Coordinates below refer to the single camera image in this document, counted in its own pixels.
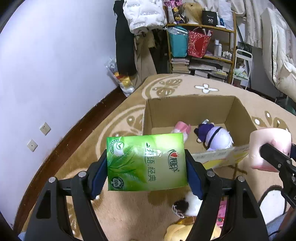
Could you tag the beige hanging coat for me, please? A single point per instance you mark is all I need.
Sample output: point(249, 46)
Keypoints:
point(143, 59)

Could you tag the white wire rack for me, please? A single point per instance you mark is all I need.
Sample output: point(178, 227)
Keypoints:
point(242, 69)

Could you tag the wooden shelf unit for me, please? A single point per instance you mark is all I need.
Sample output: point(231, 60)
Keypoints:
point(222, 46)

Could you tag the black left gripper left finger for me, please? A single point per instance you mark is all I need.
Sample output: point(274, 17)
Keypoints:
point(50, 218)

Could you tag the upper wall socket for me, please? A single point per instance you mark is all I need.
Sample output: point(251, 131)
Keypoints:
point(45, 128)

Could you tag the wall socket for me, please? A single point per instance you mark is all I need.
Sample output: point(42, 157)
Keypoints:
point(45, 128)
point(32, 145)

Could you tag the teal bag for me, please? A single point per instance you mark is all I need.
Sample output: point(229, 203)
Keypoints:
point(178, 41)

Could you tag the lower wall socket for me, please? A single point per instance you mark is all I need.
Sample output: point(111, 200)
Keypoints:
point(32, 145)

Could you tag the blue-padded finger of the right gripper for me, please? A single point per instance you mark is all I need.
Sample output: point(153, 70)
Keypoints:
point(276, 158)

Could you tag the pink strawberry bear plush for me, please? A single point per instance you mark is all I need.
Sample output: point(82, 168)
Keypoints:
point(221, 213)

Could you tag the purple white plush doll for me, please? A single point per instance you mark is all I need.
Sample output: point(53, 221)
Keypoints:
point(213, 137)

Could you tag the stack of books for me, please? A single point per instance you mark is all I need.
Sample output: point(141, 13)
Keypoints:
point(180, 65)

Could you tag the white curtain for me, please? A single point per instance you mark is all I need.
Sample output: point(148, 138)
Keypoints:
point(251, 10)

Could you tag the red gift bag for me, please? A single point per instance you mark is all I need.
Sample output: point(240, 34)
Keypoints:
point(198, 42)

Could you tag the blonde wig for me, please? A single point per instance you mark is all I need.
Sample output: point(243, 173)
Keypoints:
point(193, 13)

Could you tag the black box marked 40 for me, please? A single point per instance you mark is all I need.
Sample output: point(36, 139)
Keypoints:
point(209, 18)

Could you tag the cardboard box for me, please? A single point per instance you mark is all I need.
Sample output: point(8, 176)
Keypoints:
point(162, 114)

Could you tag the white puffer jacket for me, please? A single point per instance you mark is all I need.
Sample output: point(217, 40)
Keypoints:
point(143, 16)

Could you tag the green tissue pack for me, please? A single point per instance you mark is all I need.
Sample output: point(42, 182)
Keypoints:
point(146, 163)

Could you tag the pink plush toy in box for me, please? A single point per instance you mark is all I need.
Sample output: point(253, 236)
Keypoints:
point(183, 128)

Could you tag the yellow dog plush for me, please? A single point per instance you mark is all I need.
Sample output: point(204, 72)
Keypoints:
point(181, 229)

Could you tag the black white fluffy pompom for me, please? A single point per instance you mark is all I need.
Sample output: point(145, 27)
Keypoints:
point(188, 206)

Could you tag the plastic bag of snacks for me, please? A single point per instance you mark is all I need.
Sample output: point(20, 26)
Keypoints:
point(123, 81)

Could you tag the white folded mattress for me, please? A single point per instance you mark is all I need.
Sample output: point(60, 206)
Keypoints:
point(278, 65)

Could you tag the black hanging coat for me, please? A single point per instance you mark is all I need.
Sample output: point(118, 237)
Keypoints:
point(124, 40)

